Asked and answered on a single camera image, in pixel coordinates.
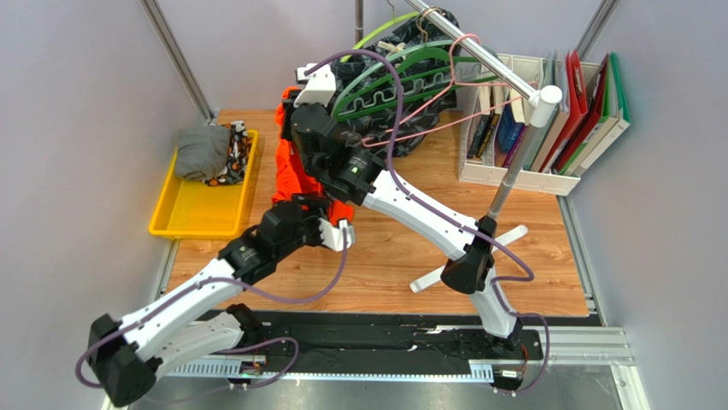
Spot orange mesh shorts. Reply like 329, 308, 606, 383
272, 86, 355, 225

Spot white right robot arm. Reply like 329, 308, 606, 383
281, 98, 522, 344

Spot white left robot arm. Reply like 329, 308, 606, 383
76, 195, 355, 407

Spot dark shark print shorts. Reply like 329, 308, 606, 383
331, 15, 459, 156

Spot dark green hanger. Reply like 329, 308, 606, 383
332, 40, 499, 121

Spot light green hanger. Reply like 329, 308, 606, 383
333, 40, 453, 120

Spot lime green hanger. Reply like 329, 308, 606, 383
352, 12, 418, 50

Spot black orange patterned cloth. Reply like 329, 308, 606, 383
203, 120, 253, 186

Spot yellow plastic tray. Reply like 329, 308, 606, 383
148, 129, 261, 240

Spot grey folded cloth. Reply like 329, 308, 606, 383
173, 125, 231, 181

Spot white book organizer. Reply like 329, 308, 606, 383
458, 51, 581, 196

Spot blue book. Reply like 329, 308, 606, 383
494, 99, 525, 167

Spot red folder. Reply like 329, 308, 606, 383
531, 50, 602, 173

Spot green folder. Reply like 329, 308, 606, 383
555, 52, 631, 178

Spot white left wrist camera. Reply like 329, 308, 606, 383
319, 218, 356, 252

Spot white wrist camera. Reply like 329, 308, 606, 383
319, 218, 356, 252
293, 63, 337, 108

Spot pink wire hanger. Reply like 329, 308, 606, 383
361, 32, 538, 150

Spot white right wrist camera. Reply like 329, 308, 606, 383
293, 63, 337, 108

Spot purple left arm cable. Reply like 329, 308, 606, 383
75, 220, 351, 390

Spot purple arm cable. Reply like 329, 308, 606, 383
75, 220, 351, 390
303, 49, 552, 396

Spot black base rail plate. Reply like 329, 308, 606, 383
238, 311, 544, 376

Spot silver clothes rack rail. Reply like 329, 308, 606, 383
353, 0, 564, 220

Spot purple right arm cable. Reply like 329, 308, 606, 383
303, 49, 552, 396

